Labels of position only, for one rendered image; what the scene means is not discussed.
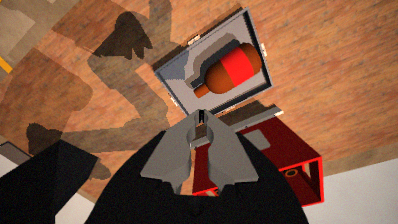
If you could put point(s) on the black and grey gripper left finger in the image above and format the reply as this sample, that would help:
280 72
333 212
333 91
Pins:
166 157

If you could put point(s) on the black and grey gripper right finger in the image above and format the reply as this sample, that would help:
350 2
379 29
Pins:
233 159

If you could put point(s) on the dark red open crate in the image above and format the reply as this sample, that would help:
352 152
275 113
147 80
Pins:
285 149

